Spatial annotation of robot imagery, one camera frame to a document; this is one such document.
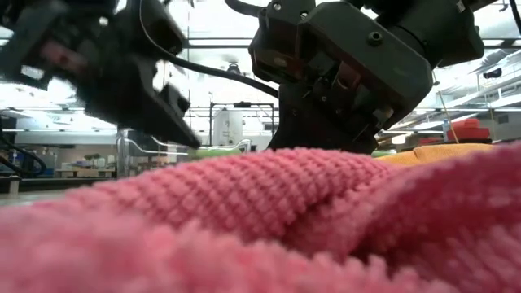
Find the red object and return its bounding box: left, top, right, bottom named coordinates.
left=447, top=117, right=492, bottom=143

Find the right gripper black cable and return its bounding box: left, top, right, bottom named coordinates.
left=169, top=0, right=282, bottom=99

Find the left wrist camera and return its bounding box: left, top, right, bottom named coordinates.
left=0, top=0, right=107, bottom=91

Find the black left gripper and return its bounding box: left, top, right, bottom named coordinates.
left=72, top=0, right=204, bottom=150

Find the black overhead crossbar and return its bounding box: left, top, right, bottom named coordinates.
left=182, top=37, right=521, bottom=50

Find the pink microfiber towel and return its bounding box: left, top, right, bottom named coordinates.
left=0, top=142, right=521, bottom=293

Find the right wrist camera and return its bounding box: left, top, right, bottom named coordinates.
left=247, top=0, right=317, bottom=85

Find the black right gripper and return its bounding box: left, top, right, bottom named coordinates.
left=266, top=1, right=436, bottom=155

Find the clear plastic bin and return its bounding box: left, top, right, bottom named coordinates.
left=116, top=128, right=252, bottom=179

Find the white pillar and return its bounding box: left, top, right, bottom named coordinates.
left=212, top=109, right=244, bottom=147

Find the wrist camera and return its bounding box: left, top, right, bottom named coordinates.
left=0, top=0, right=107, bottom=91
left=247, top=0, right=317, bottom=85

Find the orange microfiber towel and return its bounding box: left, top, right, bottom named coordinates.
left=376, top=142, right=496, bottom=167

